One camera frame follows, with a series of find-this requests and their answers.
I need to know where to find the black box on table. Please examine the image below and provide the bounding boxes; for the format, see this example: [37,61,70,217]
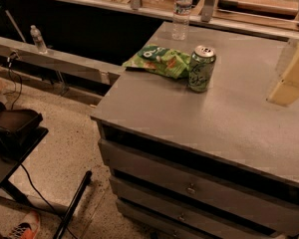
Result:
[0,109,43,149]

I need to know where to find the middle grey drawer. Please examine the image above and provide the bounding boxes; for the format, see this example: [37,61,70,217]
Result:
[110,176,271,239]

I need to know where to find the grey drawer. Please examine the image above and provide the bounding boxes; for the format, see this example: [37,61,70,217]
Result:
[110,176,271,239]
[115,198,190,239]
[99,140,299,238]

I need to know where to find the black cable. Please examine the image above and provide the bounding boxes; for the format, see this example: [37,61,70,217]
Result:
[0,52,78,239]

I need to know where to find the small water bottle on ledge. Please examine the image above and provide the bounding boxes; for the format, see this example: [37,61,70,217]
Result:
[30,25,48,54]

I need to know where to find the green chip bag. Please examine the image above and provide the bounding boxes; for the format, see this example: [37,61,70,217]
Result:
[123,44,190,79]

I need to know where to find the grey drawer cabinet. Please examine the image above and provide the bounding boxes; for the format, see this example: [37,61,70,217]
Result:
[90,21,299,239]

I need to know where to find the orange white sneaker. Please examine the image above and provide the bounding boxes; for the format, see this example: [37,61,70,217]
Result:
[5,211,41,239]

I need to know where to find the top grey drawer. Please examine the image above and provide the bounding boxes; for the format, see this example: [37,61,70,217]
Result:
[99,140,299,238]

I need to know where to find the black pole on floor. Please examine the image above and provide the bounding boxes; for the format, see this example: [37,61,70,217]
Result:
[53,170,92,239]

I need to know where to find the black side table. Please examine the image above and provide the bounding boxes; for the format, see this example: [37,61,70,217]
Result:
[0,126,48,207]

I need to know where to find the green soda can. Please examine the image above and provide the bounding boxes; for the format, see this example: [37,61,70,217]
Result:
[188,45,216,93]

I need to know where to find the bottom grey drawer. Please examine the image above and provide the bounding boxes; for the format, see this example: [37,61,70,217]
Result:
[115,198,190,239]

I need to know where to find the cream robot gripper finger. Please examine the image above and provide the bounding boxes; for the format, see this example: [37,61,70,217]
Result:
[267,39,299,107]

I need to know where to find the grey metal ledge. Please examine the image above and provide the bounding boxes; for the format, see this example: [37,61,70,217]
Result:
[0,37,125,85]

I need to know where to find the clear water bottle on cabinet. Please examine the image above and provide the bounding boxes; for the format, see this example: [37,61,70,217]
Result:
[171,0,192,40]

